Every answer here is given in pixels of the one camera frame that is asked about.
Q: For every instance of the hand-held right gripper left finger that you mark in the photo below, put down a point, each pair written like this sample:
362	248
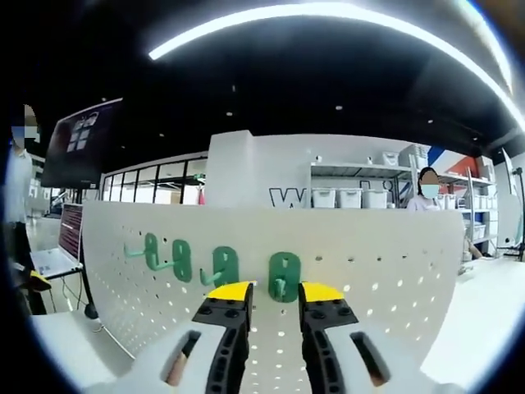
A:
229	328

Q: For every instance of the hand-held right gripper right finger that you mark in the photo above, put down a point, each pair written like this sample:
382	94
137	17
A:
324	328

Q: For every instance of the green hook assembly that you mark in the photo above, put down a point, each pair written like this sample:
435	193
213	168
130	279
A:
182	271
230	267
291	275
152	262

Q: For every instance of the white perforated mounting plate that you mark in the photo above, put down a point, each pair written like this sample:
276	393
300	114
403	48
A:
369	246

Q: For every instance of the open laptop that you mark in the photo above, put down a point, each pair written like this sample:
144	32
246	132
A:
71	230

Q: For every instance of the black rounded object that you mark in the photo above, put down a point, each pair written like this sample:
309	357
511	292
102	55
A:
91	312

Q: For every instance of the large black display screen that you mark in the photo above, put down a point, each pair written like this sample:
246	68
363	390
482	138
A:
61	164

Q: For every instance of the group of white storage bins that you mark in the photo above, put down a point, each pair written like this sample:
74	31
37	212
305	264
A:
348	197

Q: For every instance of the metal storage shelf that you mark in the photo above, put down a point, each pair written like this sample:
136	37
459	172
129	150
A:
352	166

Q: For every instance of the ceiling light strip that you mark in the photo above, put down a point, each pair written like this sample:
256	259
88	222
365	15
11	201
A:
158	52

